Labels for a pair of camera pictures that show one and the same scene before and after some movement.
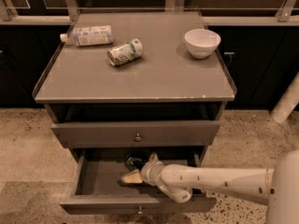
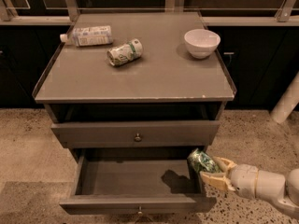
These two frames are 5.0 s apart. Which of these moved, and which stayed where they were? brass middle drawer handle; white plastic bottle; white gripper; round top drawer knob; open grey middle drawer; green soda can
Moved: green soda can; white gripper
Stayed: brass middle drawer handle; round top drawer knob; open grey middle drawer; white plastic bottle
